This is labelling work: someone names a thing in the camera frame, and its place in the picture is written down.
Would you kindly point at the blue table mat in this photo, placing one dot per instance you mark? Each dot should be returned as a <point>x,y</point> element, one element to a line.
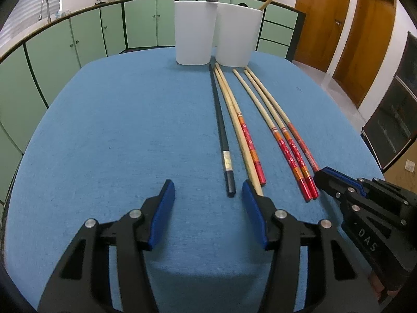
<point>114,137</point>

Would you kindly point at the dark glass-front cabinet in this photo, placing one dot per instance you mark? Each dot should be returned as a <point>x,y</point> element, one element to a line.
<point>397,114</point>

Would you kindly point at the wooden chopstick red floral end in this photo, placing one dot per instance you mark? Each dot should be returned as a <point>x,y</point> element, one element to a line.
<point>255,159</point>

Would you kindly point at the red orange banded chopstick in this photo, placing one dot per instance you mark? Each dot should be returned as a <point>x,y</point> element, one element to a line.
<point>294,171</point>
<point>302,169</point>

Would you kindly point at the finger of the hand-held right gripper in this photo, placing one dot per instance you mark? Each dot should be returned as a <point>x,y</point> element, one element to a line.
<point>345,178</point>
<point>329,186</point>

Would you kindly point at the plain wooden door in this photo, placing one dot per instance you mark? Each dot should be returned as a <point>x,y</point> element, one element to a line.
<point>368,45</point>

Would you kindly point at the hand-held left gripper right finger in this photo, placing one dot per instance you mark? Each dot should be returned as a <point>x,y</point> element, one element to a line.
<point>255,215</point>

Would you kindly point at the white two-compartment utensil holder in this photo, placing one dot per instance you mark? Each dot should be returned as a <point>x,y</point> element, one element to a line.
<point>192,32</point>

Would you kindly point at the white window blind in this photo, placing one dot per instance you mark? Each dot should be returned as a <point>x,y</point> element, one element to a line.
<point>32,3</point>

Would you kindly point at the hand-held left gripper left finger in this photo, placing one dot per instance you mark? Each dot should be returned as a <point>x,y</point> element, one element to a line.
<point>161,212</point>

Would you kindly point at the metal kitchen faucet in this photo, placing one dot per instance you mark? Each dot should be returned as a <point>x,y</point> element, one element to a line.
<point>45,1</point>

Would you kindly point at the person's right hand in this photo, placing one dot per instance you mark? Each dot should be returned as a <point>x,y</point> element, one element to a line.
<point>378,283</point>

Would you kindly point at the wooden chopstick dark red end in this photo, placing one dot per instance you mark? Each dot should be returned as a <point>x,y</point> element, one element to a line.
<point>306,152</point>

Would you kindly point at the clear bottles by sink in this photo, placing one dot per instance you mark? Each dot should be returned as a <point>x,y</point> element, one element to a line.
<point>62,14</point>

